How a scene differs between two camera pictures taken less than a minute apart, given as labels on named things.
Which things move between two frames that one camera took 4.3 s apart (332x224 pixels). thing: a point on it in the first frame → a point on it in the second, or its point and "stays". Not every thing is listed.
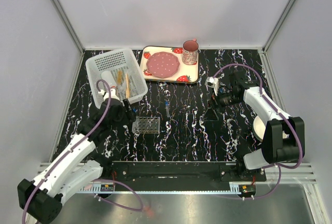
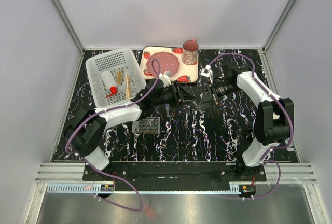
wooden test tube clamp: x=127 y=91 stays
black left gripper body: x=122 y=120 → x=169 y=96
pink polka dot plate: x=163 y=64 stays
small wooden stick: x=120 y=73 stays
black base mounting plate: x=182 y=171 stays
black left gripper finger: x=130 y=113 → x=185 y=96
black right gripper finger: x=210 y=115 → x=207 y=100
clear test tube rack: x=146 y=124 stays
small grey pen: x=167 y=108 stays
